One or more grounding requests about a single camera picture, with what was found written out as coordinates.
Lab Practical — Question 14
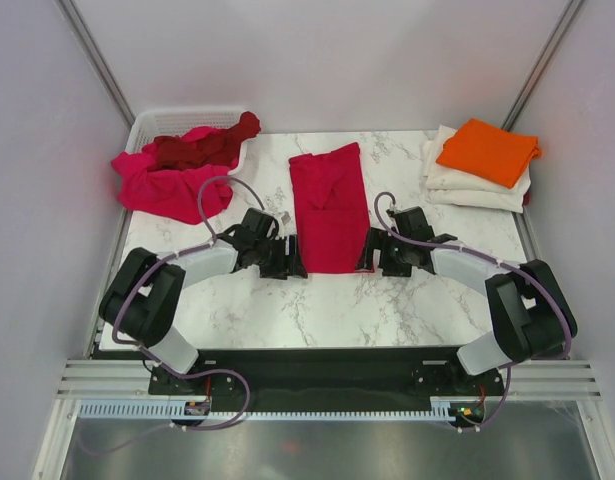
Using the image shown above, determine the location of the dark red t shirt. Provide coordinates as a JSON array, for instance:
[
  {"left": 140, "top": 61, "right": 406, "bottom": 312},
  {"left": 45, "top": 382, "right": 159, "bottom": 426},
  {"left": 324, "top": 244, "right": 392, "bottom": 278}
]
[{"left": 151, "top": 111, "right": 261, "bottom": 171}]

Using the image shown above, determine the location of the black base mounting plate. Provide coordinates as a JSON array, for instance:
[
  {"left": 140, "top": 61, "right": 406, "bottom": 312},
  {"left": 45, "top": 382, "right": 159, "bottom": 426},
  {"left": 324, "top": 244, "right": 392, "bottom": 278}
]
[{"left": 149, "top": 347, "right": 504, "bottom": 412}]

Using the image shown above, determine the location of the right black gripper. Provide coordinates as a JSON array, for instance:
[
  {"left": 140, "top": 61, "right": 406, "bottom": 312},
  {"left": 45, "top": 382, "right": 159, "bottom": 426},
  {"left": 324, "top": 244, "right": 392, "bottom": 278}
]
[{"left": 354, "top": 227, "right": 412, "bottom": 278}]

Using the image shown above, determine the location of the white slotted cable duct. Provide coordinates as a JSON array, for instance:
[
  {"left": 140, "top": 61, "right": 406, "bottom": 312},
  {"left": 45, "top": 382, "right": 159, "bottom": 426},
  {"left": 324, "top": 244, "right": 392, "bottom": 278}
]
[{"left": 78, "top": 397, "right": 484, "bottom": 421}]

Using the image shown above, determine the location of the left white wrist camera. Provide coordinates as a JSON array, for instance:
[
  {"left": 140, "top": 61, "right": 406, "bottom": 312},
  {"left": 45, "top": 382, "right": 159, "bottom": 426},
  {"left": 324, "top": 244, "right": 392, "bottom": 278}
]
[{"left": 279, "top": 212, "right": 291, "bottom": 225}]

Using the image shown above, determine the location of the folded white t shirt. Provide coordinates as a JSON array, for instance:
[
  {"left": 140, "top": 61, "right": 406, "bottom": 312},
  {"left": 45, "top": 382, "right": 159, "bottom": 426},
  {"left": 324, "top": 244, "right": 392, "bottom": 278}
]
[{"left": 421, "top": 125, "right": 531, "bottom": 213}]

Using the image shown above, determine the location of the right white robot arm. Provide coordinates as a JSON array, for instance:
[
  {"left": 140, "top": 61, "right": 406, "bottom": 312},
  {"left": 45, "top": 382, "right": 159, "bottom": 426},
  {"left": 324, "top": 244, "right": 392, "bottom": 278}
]
[{"left": 357, "top": 207, "right": 578, "bottom": 394}]

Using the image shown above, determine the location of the crimson red t shirt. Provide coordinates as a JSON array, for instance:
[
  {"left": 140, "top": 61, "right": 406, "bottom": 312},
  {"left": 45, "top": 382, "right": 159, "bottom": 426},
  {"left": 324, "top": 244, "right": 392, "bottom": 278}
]
[{"left": 289, "top": 142, "right": 370, "bottom": 274}]

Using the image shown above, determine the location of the left wall aluminium rail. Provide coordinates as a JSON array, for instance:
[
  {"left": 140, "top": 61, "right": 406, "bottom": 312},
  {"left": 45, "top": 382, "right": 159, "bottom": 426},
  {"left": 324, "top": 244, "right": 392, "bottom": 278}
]
[{"left": 56, "top": 0, "right": 135, "bottom": 128}]

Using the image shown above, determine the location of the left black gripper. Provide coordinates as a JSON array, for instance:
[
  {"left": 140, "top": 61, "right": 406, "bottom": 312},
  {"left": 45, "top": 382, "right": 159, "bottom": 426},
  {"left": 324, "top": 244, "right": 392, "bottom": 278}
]
[{"left": 254, "top": 235, "right": 307, "bottom": 280}]

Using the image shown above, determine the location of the pink magenta t shirt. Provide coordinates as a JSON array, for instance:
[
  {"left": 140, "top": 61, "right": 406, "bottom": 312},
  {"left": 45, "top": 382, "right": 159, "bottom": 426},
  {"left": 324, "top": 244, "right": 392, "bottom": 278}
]
[{"left": 111, "top": 126, "right": 235, "bottom": 225}]

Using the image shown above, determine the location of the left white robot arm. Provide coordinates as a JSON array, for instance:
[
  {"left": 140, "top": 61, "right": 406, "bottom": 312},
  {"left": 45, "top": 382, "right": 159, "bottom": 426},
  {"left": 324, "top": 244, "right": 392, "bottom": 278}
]
[{"left": 98, "top": 208, "right": 307, "bottom": 393}]

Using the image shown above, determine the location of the wall aluminium rail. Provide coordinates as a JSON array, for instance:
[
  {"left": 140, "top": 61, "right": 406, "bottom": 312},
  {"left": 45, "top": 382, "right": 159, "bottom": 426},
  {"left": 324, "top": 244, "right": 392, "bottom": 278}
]
[
  {"left": 501, "top": 0, "right": 587, "bottom": 132},
  {"left": 56, "top": 0, "right": 135, "bottom": 128}
]

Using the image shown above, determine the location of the white plastic laundry basket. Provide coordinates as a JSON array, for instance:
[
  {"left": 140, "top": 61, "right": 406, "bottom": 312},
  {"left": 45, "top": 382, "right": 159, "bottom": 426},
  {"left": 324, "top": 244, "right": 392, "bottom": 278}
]
[{"left": 111, "top": 106, "right": 244, "bottom": 180}]

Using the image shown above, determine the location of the aluminium frame extrusion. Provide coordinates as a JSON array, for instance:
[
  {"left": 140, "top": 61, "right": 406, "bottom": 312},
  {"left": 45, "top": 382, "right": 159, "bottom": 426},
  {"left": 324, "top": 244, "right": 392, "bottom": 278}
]
[{"left": 57, "top": 360, "right": 601, "bottom": 401}]

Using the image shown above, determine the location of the folded orange t shirt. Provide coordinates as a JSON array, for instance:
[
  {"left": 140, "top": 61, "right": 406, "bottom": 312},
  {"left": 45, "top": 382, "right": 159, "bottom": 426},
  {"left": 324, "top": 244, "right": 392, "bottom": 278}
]
[{"left": 436, "top": 118, "right": 542, "bottom": 189}]

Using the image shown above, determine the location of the right wall aluminium rail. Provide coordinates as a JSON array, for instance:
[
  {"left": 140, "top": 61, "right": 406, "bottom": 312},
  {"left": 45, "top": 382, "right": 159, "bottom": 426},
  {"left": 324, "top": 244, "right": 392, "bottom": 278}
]
[{"left": 501, "top": 0, "right": 587, "bottom": 132}]

